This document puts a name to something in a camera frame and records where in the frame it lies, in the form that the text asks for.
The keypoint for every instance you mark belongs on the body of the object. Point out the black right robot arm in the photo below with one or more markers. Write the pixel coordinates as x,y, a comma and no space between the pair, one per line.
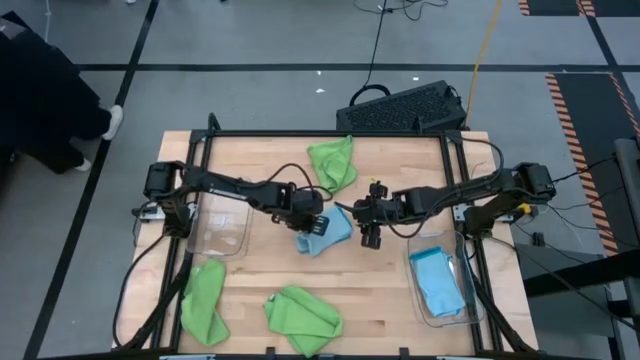
475,192

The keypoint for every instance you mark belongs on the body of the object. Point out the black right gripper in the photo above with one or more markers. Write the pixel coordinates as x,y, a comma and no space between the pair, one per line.
385,210

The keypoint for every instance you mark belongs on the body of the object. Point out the green microfiber towel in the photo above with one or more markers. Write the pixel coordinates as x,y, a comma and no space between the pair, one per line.
202,300
332,162
302,320

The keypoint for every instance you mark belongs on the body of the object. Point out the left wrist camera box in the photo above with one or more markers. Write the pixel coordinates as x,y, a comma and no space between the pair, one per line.
306,202

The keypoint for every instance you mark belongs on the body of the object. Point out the black metal table frame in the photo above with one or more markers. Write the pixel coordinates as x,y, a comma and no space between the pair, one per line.
280,133

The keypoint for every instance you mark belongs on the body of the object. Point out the blue microfiber towel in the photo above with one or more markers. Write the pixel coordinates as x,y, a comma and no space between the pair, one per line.
330,237
435,285

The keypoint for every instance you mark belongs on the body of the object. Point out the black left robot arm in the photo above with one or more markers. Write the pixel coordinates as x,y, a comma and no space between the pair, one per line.
225,187

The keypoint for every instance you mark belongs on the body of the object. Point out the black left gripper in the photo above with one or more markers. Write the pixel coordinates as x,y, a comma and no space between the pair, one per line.
307,222

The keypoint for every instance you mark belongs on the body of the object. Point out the person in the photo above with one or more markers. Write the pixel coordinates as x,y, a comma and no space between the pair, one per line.
45,100

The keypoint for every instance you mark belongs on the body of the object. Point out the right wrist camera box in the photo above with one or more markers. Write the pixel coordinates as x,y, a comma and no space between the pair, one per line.
361,210

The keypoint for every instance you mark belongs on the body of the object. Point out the black crossbeam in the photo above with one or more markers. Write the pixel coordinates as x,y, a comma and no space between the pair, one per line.
575,275

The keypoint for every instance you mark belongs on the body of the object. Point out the clear plastic basket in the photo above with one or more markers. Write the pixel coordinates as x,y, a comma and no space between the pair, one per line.
220,225
472,280

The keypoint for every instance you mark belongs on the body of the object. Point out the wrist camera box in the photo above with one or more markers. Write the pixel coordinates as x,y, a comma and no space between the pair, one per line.
361,210
306,202

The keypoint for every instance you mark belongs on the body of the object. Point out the silver arm base bracket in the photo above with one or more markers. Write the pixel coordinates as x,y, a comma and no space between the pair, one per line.
150,212
460,212

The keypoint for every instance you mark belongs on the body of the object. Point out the black hazard-striped floor mat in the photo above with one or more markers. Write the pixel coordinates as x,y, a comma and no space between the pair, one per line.
590,115
555,6

